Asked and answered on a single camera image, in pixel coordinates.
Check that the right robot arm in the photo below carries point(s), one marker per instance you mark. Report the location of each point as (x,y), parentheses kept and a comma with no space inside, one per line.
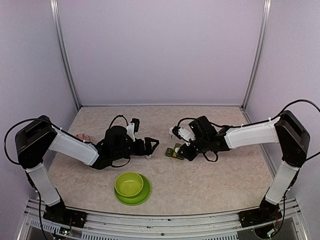
(284,129)

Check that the green bowl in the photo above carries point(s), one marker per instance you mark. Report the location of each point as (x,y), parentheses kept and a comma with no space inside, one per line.
(129,184)

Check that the green plate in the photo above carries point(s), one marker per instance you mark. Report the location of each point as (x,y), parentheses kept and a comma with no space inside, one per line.
(140,198)

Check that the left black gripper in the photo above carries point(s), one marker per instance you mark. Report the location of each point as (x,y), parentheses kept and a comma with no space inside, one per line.
(148,150)

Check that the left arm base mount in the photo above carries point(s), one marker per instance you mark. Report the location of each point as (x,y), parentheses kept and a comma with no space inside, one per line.
(68,217)

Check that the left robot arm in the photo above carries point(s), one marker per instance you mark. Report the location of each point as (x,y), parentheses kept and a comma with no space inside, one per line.
(41,135)

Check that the right aluminium frame post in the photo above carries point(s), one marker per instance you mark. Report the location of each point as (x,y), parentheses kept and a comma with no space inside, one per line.
(258,53)

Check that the aluminium frame post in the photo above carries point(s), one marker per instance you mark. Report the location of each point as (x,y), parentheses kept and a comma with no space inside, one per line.
(54,5)
(258,53)

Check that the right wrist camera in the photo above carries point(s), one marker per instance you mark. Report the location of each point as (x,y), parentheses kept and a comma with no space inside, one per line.
(183,134)

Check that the red patterned white bowl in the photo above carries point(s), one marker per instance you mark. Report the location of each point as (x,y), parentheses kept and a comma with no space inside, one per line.
(83,137)

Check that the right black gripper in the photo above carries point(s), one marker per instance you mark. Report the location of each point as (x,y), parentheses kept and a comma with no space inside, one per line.
(188,155)

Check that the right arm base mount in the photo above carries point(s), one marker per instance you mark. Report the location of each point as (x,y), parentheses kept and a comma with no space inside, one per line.
(257,216)

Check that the left aluminium frame post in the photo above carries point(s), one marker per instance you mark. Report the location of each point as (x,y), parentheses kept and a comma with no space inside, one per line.
(54,5)

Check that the aluminium front rail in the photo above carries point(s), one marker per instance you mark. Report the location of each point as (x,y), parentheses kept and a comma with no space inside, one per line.
(115,226)

